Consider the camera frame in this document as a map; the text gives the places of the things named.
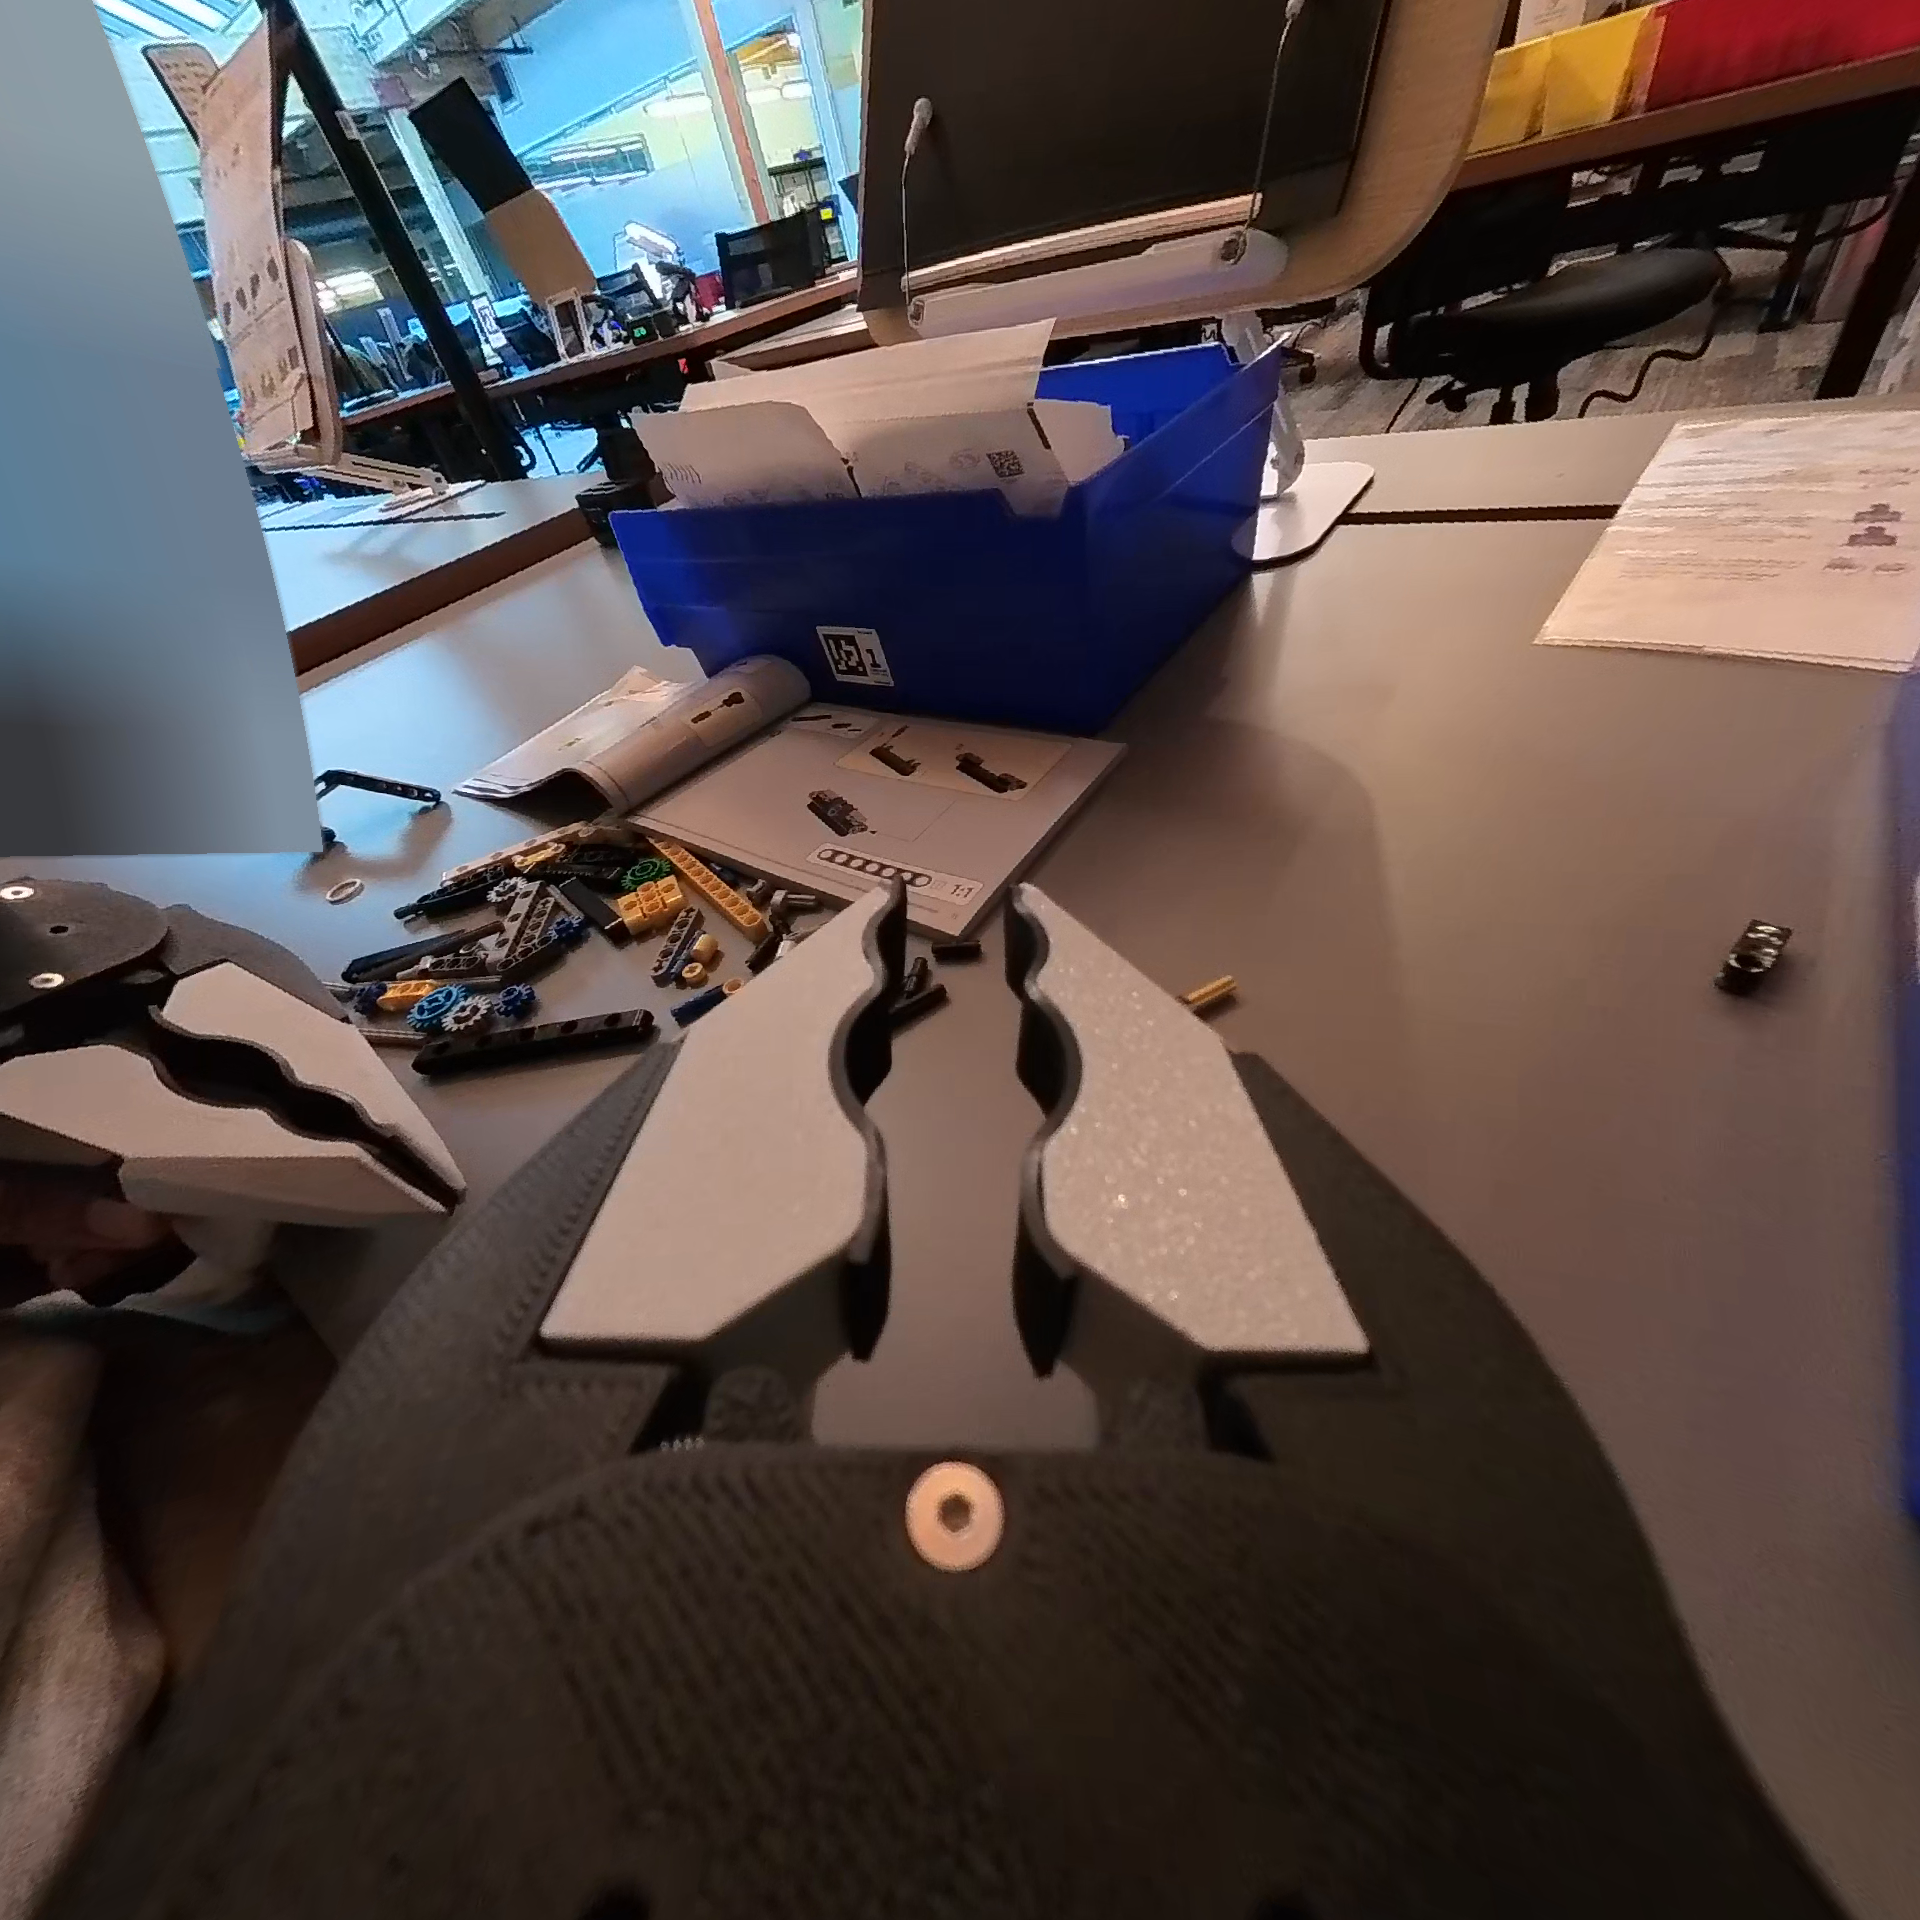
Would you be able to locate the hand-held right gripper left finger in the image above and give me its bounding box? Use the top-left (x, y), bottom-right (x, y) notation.
top-left (538, 879), bottom-right (912, 1403)

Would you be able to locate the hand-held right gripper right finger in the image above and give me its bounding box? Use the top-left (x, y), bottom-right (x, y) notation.
top-left (1001, 885), bottom-right (1376, 1403)

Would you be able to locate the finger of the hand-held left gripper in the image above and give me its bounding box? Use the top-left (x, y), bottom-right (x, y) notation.
top-left (147, 960), bottom-right (467, 1215)
top-left (0, 1040), bottom-right (452, 1227)

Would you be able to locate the long black lego beam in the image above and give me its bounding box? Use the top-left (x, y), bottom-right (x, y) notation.
top-left (409, 1009), bottom-right (659, 1078)

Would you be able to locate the pile of lego pieces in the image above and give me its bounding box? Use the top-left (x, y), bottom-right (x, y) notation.
top-left (344, 816), bottom-right (992, 1051)

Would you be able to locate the person's left hand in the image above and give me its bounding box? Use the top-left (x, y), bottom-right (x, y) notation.
top-left (0, 1178), bottom-right (185, 1311)

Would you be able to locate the grey instruction booklet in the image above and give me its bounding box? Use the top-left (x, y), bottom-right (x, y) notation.
top-left (456, 657), bottom-right (1130, 911)

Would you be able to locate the person's grey sweatshirt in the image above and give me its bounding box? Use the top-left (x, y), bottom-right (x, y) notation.
top-left (0, 1297), bottom-right (169, 1920)

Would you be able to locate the blue plastic bin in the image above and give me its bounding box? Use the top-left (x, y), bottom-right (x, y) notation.
top-left (609, 344), bottom-right (1291, 736)

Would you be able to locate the paper sheet wooden stand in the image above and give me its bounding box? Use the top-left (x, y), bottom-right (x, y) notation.
top-left (145, 24), bottom-right (452, 497)

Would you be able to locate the laminated paper sheet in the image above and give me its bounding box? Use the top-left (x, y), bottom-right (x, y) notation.
top-left (1534, 407), bottom-right (1920, 673)

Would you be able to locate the black crate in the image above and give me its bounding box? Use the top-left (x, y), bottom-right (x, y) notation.
top-left (715, 208), bottom-right (842, 311)

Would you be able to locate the black office chair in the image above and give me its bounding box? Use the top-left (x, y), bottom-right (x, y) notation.
top-left (1358, 245), bottom-right (1729, 425)

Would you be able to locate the black panel wooden stand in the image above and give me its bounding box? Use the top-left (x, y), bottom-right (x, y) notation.
top-left (852, 0), bottom-right (1503, 570)

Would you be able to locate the yellow storage bin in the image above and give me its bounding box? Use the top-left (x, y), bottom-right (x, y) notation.
top-left (1468, 33), bottom-right (1556, 157)
top-left (1550, 7), bottom-right (1663, 139)

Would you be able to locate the wooden workbench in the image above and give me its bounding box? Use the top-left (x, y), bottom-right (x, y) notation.
top-left (1463, 53), bottom-right (1920, 401)

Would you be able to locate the red storage bin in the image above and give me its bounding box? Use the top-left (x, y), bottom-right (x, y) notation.
top-left (1642, 0), bottom-right (1920, 115)

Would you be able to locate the black diagonal post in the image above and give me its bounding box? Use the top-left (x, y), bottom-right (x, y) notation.
top-left (267, 0), bottom-right (513, 474)

